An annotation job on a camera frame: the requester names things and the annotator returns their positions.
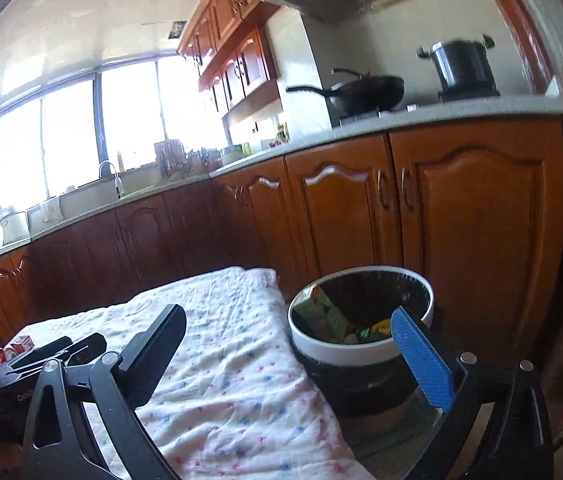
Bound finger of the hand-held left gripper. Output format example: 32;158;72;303
68;332;108;367
12;336;73;367

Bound white sink basin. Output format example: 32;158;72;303
59;167;162;218

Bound metal cabinet door handle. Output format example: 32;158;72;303
376;170;391;212
400;168;415;212

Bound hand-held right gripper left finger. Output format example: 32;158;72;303
20;304;187;480

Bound green drink carton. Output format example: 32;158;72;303
294;287;357;344

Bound utensil drying rack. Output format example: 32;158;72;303
154;139;188;182

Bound kitchen window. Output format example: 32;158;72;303
0;55;227;211

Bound white rice cooker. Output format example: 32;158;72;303
0;205;31;246

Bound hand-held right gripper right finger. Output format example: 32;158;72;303
390;305;557;480

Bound black wok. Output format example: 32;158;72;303
286;67;406;117

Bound wooden upper wall cabinets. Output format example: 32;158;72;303
176;0;287;113

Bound dark wooden sink cabinet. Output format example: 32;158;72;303
0;180;217;347

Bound white-rimmed trash bin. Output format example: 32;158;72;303
287;265;436;418

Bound white dotted blanket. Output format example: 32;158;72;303
12;266;377;480

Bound small red white packet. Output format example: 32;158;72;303
0;336;36;365

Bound black stock pot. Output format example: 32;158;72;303
416;35;497;93

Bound white speckled countertop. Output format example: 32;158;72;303
0;95;563;268

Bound chrome sink faucet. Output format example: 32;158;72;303
98;160;126;199

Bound black gas stove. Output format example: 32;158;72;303
339;87;502;127

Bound arched wooden cabinet door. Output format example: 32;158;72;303
390;120;563;361
242;157;302;282
285;135;403;286
212;175;250;272

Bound white dish cloth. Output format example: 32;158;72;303
28;197;65;225

